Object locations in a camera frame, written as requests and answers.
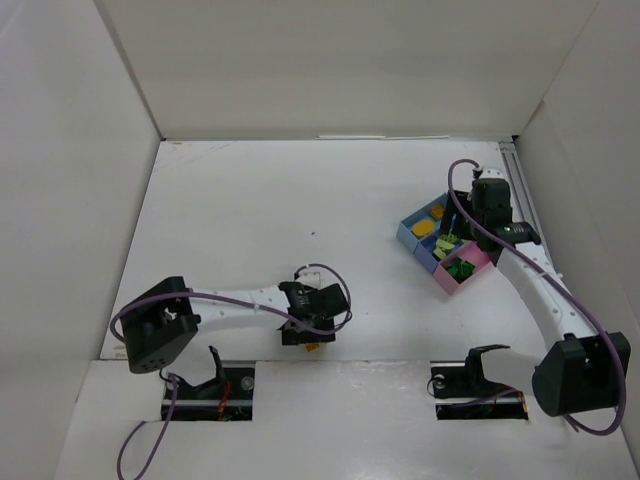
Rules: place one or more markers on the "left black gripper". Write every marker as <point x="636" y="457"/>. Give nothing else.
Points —
<point x="306" y="338"/>

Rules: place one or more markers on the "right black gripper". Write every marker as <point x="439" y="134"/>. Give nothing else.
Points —
<point x="463" y="220"/>

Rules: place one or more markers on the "orange square lego brick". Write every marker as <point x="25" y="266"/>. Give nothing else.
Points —
<point x="438" y="212"/>

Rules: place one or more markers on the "small green lego brick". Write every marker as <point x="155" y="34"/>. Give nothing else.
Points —
<point x="465" y="270"/>

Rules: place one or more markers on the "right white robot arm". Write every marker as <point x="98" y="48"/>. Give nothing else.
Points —
<point x="585" y="367"/>

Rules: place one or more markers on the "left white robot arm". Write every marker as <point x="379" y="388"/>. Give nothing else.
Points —
<point x="164" y="328"/>

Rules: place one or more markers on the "blue container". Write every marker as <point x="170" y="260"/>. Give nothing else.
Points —
<point x="404" y="234"/>

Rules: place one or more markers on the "orange oval lego piece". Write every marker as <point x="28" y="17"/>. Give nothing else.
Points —
<point x="423" y="228"/>

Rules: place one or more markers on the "pink container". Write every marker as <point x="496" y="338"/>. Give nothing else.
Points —
<point x="471" y="253"/>

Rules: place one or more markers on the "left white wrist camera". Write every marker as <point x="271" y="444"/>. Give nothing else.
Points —
<point x="310" y="277"/>

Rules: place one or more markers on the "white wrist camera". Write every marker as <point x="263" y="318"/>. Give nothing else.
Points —
<point x="310" y="277"/>
<point x="488" y="172"/>

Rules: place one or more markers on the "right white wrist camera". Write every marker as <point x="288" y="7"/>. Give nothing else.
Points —
<point x="488" y="172"/>

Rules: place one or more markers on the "aluminium rail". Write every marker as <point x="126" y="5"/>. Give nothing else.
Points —
<point x="521" y="193"/>

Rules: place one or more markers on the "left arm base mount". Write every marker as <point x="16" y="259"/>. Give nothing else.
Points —
<point x="225" y="397"/>

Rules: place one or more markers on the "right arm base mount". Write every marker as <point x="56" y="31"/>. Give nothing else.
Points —
<point x="463" y="393"/>

